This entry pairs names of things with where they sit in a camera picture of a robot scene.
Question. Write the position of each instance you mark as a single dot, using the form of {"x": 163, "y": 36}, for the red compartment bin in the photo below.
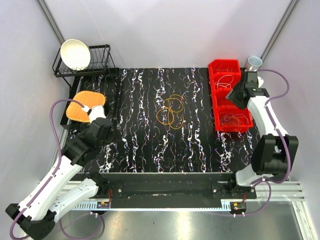
{"x": 224, "y": 74}

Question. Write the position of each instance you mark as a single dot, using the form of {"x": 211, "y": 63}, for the black wire dish rack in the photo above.
{"x": 100, "y": 76}

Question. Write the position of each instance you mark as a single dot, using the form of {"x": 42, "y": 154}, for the yellow woven basket tray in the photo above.
{"x": 85, "y": 101}

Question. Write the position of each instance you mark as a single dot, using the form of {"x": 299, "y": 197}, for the white bowl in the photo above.
{"x": 75, "y": 54}

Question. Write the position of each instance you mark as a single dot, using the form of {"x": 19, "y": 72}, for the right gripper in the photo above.
{"x": 231, "y": 96}

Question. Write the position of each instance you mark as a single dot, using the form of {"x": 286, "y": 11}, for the white mug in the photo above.
{"x": 253, "y": 63}

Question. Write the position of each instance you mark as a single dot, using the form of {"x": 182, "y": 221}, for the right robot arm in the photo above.
{"x": 273, "y": 158}

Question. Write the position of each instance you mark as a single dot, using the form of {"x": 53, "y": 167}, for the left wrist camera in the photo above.
{"x": 95, "y": 112}

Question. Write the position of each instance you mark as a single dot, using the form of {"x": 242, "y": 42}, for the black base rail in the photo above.
{"x": 174, "y": 191}

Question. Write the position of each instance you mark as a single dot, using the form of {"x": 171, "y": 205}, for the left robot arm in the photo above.
{"x": 39, "y": 212}

